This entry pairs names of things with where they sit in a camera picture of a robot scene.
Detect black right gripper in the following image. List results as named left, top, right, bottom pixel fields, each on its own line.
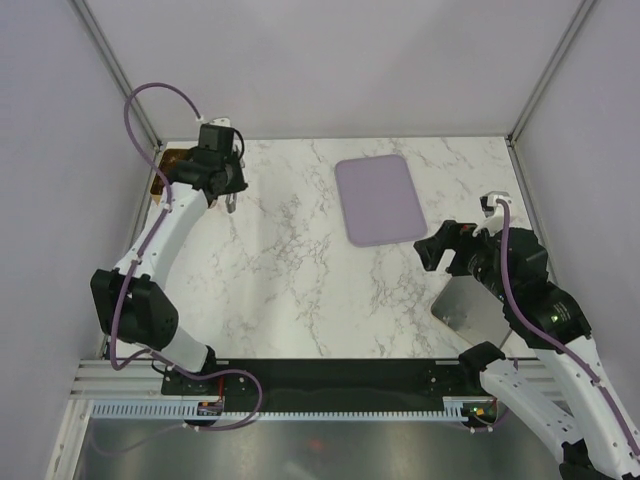
left=413, top=218, right=514, bottom=302

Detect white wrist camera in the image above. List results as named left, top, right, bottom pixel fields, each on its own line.
left=196, top=117, right=232, bottom=128
left=472, top=191, right=512, bottom=237

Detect right aluminium corner post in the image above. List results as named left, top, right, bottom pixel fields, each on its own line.
left=505, top=0, right=599, bottom=146

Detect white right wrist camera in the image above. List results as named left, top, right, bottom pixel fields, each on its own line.
left=472, top=191, right=512, bottom=237

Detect aluminium frame rail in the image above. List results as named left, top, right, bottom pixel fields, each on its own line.
left=69, top=357, right=171, bottom=399

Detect steel tray lid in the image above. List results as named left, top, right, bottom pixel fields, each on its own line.
left=431, top=276, right=510, bottom=347

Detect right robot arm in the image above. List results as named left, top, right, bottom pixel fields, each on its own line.
left=414, top=220, right=639, bottom=479

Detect lilac plastic tray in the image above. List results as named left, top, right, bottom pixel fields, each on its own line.
left=334, top=154, right=427, bottom=248

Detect left aluminium corner post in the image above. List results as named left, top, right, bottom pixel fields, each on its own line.
left=68, top=0, right=162, bottom=149

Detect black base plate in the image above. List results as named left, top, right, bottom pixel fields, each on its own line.
left=161, top=359, right=487, bottom=411

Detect white slotted cable duct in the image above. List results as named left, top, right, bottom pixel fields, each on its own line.
left=90, top=399, right=468, bottom=422

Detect steel slotted tongs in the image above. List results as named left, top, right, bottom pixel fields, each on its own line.
left=225, top=193, right=238, bottom=214

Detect aluminium corner post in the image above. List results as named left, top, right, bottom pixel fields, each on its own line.
left=505, top=0, right=599, bottom=146
left=68, top=0, right=162, bottom=149

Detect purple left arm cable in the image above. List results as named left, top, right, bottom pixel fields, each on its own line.
left=108, top=81, right=264, bottom=431

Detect gold chocolate box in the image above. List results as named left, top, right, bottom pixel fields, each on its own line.
left=150, top=148, right=189, bottom=205

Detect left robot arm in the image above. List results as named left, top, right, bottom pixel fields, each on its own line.
left=90, top=123, right=248, bottom=394

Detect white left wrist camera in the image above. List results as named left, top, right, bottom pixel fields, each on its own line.
left=196, top=117, right=232, bottom=128

